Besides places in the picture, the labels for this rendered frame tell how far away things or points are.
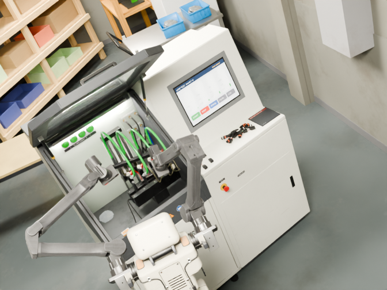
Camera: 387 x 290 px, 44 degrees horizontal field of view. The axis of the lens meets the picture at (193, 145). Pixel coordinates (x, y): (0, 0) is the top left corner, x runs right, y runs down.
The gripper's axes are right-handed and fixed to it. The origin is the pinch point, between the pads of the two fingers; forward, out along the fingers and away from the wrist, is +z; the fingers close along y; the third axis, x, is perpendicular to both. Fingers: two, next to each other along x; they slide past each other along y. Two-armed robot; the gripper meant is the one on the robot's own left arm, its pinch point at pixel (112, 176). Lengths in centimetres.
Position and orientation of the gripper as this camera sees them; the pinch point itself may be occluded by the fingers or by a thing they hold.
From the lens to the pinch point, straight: 262.2
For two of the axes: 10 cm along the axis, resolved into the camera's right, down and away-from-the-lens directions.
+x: 6.2, 7.6, -2.0
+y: -7.8, 6.3, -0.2
